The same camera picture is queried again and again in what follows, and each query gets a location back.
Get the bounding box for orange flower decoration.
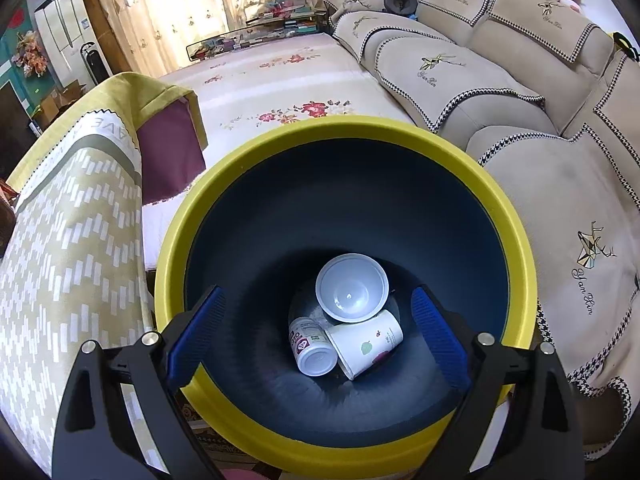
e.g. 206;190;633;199
15;30;48;78

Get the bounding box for cream patterned curtain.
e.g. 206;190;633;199
75;0;346;73

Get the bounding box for black television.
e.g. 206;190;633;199
0;82;33;181

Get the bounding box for white plastic bowl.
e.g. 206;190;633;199
316;253;390;323

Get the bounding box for beige embroidered sofa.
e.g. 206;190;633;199
324;0;640;461

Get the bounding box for white tall cabinet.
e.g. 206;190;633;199
34;0;86;88

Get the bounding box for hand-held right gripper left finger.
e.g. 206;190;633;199
50;285;228;480

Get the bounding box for yellow trash bin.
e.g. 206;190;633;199
154;115;538;475

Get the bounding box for black yellow plush toy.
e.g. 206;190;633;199
611;32;640;61

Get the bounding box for cardboard boxes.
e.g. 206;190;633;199
37;80;83;126

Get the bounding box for white plastic bottle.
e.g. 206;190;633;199
288;316;339;377

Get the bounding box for green white patterned tablecloth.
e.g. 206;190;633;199
0;72;208;478

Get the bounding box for patterned brown rug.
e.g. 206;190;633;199
180;400;281;480

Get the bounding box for white printed paper cup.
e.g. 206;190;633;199
326;309;404;381

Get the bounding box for glass coffee table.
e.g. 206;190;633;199
186;10;331;63

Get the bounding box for floral cream mat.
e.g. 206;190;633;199
142;32;416;271

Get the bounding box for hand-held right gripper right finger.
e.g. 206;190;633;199
410;284;586;480

